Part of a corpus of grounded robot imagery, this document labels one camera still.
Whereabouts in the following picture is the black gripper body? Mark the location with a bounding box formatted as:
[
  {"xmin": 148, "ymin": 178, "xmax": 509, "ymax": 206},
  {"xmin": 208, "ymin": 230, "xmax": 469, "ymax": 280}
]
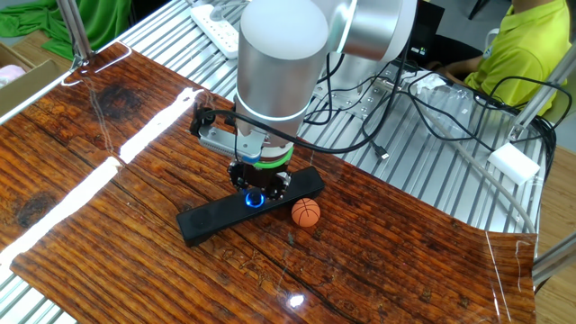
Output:
[{"xmin": 244, "ymin": 162, "xmax": 290, "ymax": 188}]

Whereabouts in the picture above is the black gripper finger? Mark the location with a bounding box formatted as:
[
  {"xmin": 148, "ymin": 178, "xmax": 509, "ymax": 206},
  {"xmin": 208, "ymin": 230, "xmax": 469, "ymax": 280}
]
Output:
[
  {"xmin": 265, "ymin": 172, "xmax": 293, "ymax": 202},
  {"xmin": 228, "ymin": 159, "xmax": 251, "ymax": 193}
]

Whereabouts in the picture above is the black knob with blue ring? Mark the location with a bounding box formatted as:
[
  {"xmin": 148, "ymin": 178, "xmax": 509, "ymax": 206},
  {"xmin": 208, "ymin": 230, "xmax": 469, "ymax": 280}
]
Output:
[{"xmin": 245, "ymin": 190, "xmax": 266, "ymax": 210}]

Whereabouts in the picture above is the black speaker bar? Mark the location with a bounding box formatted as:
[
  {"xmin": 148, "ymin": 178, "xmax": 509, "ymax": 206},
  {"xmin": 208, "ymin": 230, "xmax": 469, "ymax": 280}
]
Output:
[{"xmin": 175, "ymin": 166, "xmax": 326, "ymax": 248}]

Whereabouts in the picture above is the small orange basketball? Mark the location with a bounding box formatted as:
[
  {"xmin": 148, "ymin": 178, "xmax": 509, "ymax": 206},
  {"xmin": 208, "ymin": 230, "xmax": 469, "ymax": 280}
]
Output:
[{"xmin": 291, "ymin": 197, "xmax": 322, "ymax": 228}]

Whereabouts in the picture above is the wood grain table mat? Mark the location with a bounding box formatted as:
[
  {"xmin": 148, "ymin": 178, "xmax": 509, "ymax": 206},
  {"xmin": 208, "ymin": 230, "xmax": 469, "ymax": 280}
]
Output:
[{"xmin": 0, "ymin": 40, "xmax": 539, "ymax": 324}]

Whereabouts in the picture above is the white power strip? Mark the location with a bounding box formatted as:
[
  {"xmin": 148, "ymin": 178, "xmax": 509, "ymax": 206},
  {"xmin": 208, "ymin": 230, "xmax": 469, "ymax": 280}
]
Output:
[{"xmin": 189, "ymin": 3, "xmax": 242, "ymax": 60}]

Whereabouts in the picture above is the clear plastic wrapper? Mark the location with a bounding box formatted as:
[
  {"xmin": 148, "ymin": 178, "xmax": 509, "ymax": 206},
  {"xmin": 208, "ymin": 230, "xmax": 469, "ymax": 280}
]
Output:
[{"xmin": 413, "ymin": 71, "xmax": 479, "ymax": 108}]

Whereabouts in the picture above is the green cloth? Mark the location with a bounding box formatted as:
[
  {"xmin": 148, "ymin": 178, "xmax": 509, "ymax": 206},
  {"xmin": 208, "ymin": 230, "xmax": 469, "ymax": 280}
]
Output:
[{"xmin": 0, "ymin": 0, "xmax": 133, "ymax": 62}]

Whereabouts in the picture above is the cardboard box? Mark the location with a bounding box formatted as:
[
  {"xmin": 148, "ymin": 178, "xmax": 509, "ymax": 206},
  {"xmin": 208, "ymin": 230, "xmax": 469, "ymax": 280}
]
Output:
[{"xmin": 0, "ymin": 42, "xmax": 63, "ymax": 119}]

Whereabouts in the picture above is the white power adapter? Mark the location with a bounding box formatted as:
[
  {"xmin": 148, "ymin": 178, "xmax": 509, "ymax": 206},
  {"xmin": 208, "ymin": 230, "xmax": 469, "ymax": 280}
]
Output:
[{"xmin": 487, "ymin": 142, "xmax": 542, "ymax": 186}]

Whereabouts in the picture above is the pink soft item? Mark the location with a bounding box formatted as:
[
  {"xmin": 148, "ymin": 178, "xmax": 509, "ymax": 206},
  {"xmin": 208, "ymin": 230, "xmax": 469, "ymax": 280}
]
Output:
[{"xmin": 0, "ymin": 64, "xmax": 27, "ymax": 89}]

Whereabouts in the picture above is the person in yellow shirt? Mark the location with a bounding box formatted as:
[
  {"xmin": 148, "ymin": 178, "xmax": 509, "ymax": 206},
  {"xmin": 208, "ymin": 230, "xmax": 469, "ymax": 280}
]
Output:
[{"xmin": 431, "ymin": 0, "xmax": 572, "ymax": 116}]

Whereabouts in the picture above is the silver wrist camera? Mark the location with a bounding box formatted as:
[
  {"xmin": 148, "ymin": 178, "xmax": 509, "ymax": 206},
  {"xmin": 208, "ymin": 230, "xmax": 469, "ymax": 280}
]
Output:
[{"xmin": 197, "ymin": 124, "xmax": 266, "ymax": 164}]

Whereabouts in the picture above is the black USB cable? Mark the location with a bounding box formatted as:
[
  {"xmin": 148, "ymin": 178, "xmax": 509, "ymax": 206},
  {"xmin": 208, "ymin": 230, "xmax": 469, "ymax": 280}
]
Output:
[{"xmin": 359, "ymin": 119, "xmax": 392, "ymax": 162}]

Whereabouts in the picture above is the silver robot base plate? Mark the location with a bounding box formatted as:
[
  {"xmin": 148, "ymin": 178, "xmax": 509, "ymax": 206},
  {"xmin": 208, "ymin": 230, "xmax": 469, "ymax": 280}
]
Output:
[{"xmin": 312, "ymin": 65, "xmax": 424, "ymax": 121}]

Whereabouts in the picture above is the grey hose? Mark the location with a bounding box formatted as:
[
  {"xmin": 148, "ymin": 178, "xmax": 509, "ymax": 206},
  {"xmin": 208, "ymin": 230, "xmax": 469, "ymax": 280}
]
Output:
[{"xmin": 416, "ymin": 105, "xmax": 538, "ymax": 234}]

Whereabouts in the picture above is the aluminium frame post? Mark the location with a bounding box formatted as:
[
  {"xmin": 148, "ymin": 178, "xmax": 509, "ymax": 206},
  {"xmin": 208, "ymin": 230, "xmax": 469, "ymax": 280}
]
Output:
[
  {"xmin": 532, "ymin": 231, "xmax": 576, "ymax": 288},
  {"xmin": 56, "ymin": 0, "xmax": 96, "ymax": 69},
  {"xmin": 506, "ymin": 51, "xmax": 576, "ymax": 144}
]

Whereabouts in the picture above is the black cable bundle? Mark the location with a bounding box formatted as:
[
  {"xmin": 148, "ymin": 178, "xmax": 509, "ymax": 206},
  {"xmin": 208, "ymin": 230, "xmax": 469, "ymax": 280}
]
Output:
[{"xmin": 534, "ymin": 115, "xmax": 559, "ymax": 181}]

